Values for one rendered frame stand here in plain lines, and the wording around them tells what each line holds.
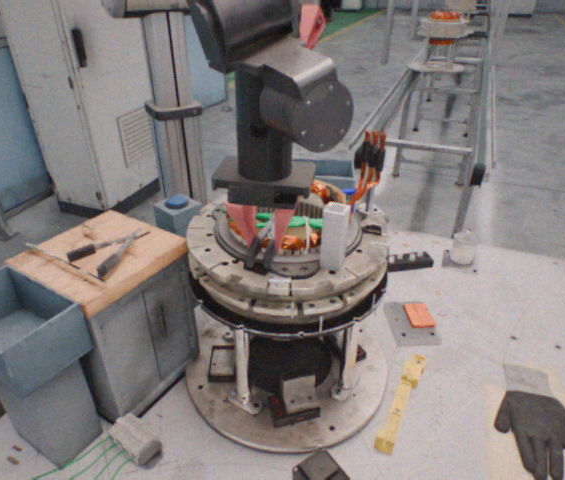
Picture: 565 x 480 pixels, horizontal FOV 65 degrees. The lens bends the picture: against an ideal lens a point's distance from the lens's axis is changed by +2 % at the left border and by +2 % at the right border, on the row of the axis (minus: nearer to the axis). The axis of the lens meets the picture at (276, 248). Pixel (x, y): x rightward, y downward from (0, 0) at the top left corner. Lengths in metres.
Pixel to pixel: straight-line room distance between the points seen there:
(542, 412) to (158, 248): 0.70
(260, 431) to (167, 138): 0.65
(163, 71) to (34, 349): 0.63
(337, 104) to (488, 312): 0.82
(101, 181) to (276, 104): 2.64
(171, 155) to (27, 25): 1.95
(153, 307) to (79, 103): 2.17
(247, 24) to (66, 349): 0.48
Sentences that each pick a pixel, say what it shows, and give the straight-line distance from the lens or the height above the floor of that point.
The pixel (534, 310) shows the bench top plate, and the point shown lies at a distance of 1.18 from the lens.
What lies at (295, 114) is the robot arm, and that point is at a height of 1.35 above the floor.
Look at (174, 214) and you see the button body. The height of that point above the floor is 1.03.
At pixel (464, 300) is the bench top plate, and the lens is 1.14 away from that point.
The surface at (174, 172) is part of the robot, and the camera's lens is 1.09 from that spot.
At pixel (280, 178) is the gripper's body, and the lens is 0.45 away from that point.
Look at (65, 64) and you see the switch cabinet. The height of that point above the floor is 0.98.
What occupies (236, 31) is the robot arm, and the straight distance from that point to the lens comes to 0.39.
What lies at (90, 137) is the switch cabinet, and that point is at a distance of 2.89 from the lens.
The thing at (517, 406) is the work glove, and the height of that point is 0.80.
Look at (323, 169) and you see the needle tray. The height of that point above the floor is 1.04.
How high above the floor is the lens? 1.45
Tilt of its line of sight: 33 degrees down
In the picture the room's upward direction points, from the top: straight up
